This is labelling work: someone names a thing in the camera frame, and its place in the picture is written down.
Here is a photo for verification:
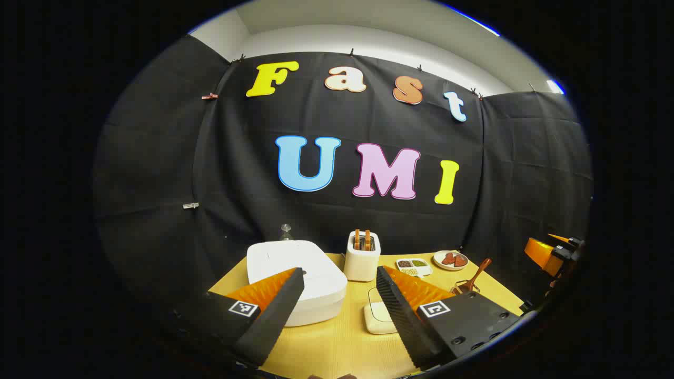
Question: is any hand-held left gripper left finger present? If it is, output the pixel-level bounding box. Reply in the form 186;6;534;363
174;267;305;367

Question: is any white rice cooker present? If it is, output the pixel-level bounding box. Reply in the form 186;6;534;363
246;240;348;327

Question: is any white rice box clear lid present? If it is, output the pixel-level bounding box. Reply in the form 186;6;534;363
364;287;401;335

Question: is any white toaster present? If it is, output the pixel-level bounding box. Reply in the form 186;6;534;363
344;231;381;282

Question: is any brown wooden spoon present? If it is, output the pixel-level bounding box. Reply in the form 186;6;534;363
458;258;492;293

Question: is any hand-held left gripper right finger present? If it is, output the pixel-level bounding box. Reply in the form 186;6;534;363
376;266;527;369

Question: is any round white plate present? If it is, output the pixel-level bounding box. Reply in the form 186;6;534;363
433;251;469;271

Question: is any white divided bean dish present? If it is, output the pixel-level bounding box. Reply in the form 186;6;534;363
395;257;433;277

